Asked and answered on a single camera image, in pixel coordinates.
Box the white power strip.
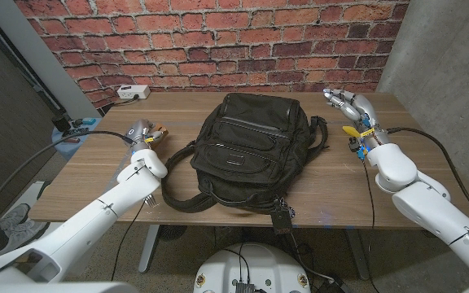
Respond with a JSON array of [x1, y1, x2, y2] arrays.
[[116, 84, 151, 100]]

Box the black backpack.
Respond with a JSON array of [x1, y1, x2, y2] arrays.
[[160, 92, 330, 215]]

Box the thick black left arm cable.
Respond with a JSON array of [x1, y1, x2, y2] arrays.
[[0, 129, 134, 227]]

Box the red brick printed backdrop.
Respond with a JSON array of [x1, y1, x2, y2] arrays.
[[14, 0, 410, 110]]

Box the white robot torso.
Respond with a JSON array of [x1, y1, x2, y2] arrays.
[[193, 243, 312, 293]]

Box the black cup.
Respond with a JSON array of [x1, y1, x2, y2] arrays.
[[52, 115, 72, 132]]

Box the orange toy brick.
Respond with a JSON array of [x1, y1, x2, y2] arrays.
[[148, 123, 169, 148]]

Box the black power strip cord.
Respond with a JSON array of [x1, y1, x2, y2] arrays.
[[103, 94, 141, 111]]

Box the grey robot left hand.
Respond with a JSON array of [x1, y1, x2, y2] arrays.
[[124, 118, 165, 152]]

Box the grey sneaker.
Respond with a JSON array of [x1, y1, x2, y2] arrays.
[[0, 203, 32, 231], [0, 219, 51, 260]]

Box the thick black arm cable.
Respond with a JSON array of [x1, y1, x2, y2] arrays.
[[0, 129, 134, 227], [387, 126, 469, 235]]

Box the black round floor object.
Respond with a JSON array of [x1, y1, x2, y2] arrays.
[[159, 225, 188, 242]]

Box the yellow banana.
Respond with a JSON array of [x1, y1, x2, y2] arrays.
[[342, 125, 362, 139]]

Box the black luggage tag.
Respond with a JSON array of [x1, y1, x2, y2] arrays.
[[270, 198, 296, 236]]

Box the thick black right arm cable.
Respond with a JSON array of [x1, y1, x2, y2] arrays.
[[387, 126, 469, 235]]

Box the grey metal table leg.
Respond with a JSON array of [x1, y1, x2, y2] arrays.
[[344, 228, 370, 281], [138, 225, 160, 273]]

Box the white floor platform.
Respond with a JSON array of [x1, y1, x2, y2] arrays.
[[0, 181, 75, 264]]

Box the flat black device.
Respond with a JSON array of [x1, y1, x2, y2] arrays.
[[62, 127, 90, 137]]

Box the blue round stool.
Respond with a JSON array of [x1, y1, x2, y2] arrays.
[[50, 117, 101, 160]]

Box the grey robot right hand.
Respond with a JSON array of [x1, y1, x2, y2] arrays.
[[322, 88, 391, 148]]

